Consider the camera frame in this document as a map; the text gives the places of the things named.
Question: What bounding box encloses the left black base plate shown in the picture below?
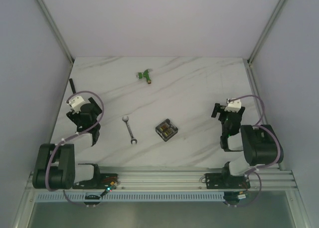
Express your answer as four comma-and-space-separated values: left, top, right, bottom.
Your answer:
72, 173, 118, 190

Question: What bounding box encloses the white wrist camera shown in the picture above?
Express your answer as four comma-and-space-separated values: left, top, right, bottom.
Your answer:
224, 98, 242, 113
66, 95, 86, 113

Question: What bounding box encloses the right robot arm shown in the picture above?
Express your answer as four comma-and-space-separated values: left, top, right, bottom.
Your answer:
211, 103, 284, 188

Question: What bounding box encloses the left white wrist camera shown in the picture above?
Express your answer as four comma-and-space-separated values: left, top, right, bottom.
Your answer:
66, 95, 86, 113

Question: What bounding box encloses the silver combination wrench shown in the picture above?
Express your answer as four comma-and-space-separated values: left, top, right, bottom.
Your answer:
122, 116, 138, 145

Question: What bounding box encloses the hammer with black handle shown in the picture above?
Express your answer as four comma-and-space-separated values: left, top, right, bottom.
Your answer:
69, 78, 76, 94

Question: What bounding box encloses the aluminium frame rail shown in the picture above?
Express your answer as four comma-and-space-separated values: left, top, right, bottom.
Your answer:
26, 164, 299, 190

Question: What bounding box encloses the black fuse box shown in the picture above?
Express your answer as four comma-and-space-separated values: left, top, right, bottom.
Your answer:
155, 119, 178, 142

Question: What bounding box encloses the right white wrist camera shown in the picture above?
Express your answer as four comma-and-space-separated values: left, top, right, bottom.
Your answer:
224, 98, 242, 113

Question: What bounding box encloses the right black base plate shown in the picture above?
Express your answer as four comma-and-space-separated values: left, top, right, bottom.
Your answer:
205, 173, 251, 190

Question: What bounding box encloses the white slotted cable duct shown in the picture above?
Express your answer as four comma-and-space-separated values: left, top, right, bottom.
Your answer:
35, 191, 225, 203

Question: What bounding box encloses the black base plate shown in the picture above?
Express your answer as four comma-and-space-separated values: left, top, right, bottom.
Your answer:
72, 173, 118, 190
205, 173, 251, 190

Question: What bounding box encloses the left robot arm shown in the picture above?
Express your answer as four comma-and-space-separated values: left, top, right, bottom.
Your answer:
32, 95, 104, 191

